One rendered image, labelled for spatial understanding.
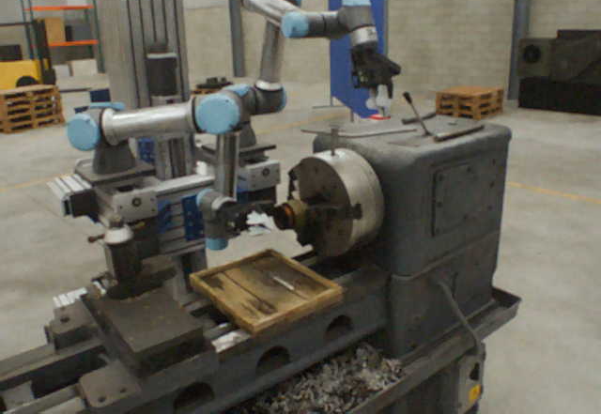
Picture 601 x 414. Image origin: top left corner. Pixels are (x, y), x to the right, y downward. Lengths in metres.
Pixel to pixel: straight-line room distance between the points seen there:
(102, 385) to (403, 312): 0.92
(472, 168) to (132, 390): 1.20
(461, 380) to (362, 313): 0.59
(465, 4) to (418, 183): 11.03
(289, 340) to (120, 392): 0.49
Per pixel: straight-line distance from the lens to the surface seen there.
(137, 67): 1.97
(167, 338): 1.17
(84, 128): 1.63
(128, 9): 1.99
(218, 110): 1.48
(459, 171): 1.67
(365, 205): 1.44
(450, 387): 2.04
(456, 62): 12.52
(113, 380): 1.20
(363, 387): 1.59
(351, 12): 1.48
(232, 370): 1.36
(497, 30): 12.07
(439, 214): 1.63
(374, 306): 1.62
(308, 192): 1.51
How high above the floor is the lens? 1.60
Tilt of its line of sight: 18 degrees down
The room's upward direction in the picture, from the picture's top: 2 degrees counter-clockwise
